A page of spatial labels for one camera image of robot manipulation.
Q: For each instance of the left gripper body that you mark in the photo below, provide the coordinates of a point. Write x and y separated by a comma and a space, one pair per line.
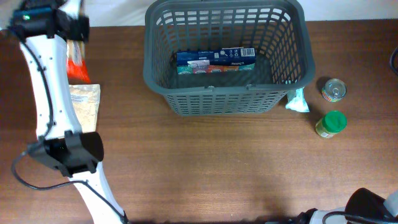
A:
81, 27

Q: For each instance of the orange spaghetti packet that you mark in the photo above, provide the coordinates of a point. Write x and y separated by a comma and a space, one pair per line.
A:
76, 64

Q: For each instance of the clear bag of grains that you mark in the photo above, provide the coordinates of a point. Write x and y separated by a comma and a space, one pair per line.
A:
86, 101

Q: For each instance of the blue pasta box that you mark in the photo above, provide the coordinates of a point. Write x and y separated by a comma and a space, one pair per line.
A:
213, 61

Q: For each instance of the grey plastic shopping basket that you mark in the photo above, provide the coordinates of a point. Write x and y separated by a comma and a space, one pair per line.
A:
276, 29

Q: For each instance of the small tin can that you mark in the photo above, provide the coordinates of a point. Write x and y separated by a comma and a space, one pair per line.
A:
334, 90

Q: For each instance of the green lid glass jar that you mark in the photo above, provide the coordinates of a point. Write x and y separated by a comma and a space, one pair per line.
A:
331, 124

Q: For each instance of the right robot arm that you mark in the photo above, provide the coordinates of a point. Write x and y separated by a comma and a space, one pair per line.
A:
363, 207

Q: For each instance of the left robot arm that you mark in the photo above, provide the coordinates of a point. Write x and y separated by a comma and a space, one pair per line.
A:
43, 29

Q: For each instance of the light green crumpled packet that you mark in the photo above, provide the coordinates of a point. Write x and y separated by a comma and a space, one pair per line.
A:
296, 101

